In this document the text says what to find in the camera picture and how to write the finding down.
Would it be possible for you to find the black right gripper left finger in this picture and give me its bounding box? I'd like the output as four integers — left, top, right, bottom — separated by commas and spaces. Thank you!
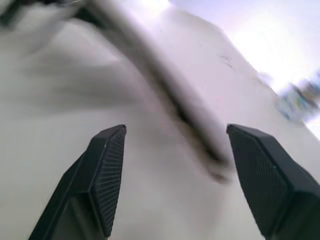
27, 124, 127, 240

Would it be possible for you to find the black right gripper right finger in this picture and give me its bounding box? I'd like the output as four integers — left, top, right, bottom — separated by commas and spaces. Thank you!
226, 123, 320, 240

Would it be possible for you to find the white grid pouch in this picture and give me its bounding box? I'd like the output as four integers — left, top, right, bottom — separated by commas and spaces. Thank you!
0, 0, 232, 185

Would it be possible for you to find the blurred colourful background object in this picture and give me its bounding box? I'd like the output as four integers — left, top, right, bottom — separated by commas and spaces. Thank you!
273, 71, 320, 126

